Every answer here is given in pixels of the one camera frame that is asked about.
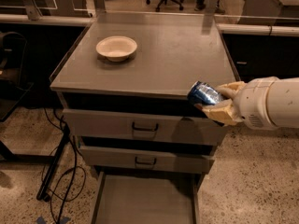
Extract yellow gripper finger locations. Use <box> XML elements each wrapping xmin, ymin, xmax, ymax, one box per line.
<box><xmin>216</xmin><ymin>81</ymin><xmax>246</xmax><ymax>99</ymax></box>
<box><xmin>202</xmin><ymin>99</ymin><xmax>242</xmax><ymax>126</ymax></box>

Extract grey top drawer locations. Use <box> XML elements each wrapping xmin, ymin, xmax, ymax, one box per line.
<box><xmin>63</xmin><ymin>109</ymin><xmax>227</xmax><ymax>146</ymax></box>

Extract blue pepsi can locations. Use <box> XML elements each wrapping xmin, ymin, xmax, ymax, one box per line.
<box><xmin>187</xmin><ymin>81</ymin><xmax>225</xmax><ymax>105</ymax></box>

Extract grey open bottom drawer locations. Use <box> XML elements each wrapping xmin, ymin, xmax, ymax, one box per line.
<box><xmin>88</xmin><ymin>170</ymin><xmax>199</xmax><ymax>224</ymax></box>

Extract dark chair at left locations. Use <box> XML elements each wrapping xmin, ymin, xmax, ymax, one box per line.
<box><xmin>0</xmin><ymin>32</ymin><xmax>33</xmax><ymax>122</ymax></box>

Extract black floor cables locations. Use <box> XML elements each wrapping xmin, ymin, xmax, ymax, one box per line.
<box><xmin>40</xmin><ymin>107</ymin><xmax>87</xmax><ymax>224</ymax></box>

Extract grey drawer cabinet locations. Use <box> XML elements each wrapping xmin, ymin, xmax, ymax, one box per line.
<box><xmin>49</xmin><ymin>10</ymin><xmax>246</xmax><ymax>224</ymax></box>

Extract grey middle drawer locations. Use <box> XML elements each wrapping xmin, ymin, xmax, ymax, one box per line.
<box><xmin>80</xmin><ymin>145</ymin><xmax>213</xmax><ymax>174</ymax></box>

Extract black stand leg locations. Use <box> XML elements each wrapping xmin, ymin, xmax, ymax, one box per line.
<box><xmin>36</xmin><ymin>125</ymin><xmax>70</xmax><ymax>202</ymax></box>

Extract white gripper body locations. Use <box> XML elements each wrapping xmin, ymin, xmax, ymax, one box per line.
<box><xmin>233</xmin><ymin>77</ymin><xmax>278</xmax><ymax>130</ymax></box>

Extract white paper bowl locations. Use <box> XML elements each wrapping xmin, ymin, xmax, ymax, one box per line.
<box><xmin>95</xmin><ymin>35</ymin><xmax>137</xmax><ymax>62</ymax></box>

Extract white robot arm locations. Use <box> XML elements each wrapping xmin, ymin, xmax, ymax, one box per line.
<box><xmin>202</xmin><ymin>77</ymin><xmax>299</xmax><ymax>130</ymax></box>

